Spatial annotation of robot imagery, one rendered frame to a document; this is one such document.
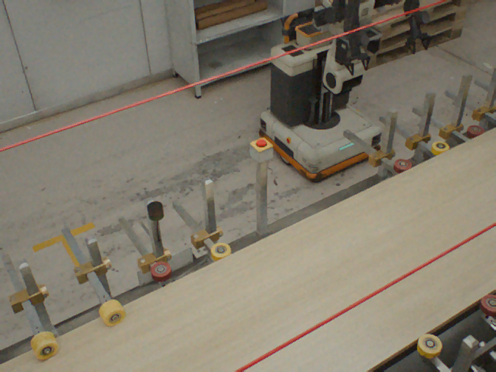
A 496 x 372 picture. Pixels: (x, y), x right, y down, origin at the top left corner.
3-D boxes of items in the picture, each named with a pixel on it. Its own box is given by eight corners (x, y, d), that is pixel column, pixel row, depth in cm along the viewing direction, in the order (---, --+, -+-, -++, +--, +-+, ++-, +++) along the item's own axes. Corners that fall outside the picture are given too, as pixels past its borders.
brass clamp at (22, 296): (10, 304, 222) (6, 295, 219) (46, 288, 227) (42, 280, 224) (15, 315, 218) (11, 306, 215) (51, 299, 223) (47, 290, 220)
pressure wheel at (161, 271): (150, 284, 244) (147, 266, 236) (168, 276, 247) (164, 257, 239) (159, 297, 238) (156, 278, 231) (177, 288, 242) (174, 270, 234)
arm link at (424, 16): (414, 3, 342) (402, 7, 339) (428, -1, 332) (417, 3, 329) (418, 24, 345) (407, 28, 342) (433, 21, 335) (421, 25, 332)
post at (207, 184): (208, 260, 270) (201, 178, 238) (215, 257, 271) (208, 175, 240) (212, 264, 267) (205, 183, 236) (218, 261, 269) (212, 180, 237)
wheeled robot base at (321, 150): (256, 137, 448) (256, 109, 431) (324, 111, 473) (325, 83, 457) (311, 187, 404) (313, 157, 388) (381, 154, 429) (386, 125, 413)
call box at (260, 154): (249, 157, 250) (249, 142, 245) (263, 151, 253) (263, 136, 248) (258, 166, 245) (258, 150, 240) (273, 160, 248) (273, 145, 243)
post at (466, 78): (444, 149, 330) (463, 72, 299) (449, 147, 331) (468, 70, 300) (449, 152, 328) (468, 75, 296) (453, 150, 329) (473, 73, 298)
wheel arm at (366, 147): (342, 136, 314) (342, 130, 311) (347, 134, 316) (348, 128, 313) (400, 181, 286) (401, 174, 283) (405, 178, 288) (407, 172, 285)
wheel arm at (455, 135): (410, 113, 337) (412, 106, 334) (415, 111, 338) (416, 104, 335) (471, 152, 308) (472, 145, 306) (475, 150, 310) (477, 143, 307)
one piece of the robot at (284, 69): (267, 125, 436) (267, 18, 381) (326, 102, 457) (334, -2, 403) (294, 148, 414) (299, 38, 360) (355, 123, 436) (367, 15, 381)
